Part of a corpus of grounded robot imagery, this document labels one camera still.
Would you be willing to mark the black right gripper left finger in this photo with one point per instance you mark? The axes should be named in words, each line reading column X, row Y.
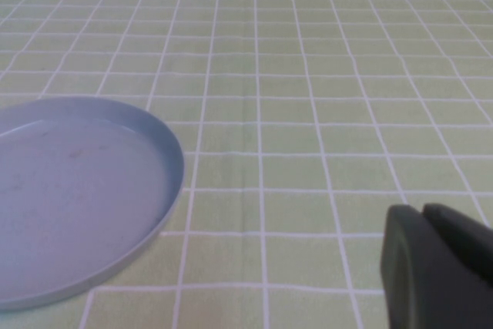
column 423, row 286

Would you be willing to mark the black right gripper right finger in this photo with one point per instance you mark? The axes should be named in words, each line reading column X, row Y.
column 466, row 236

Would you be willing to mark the blue round plate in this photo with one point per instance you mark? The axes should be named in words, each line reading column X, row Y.
column 77, row 198

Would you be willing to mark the green checked tablecloth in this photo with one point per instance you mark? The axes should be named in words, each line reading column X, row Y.
column 308, row 94

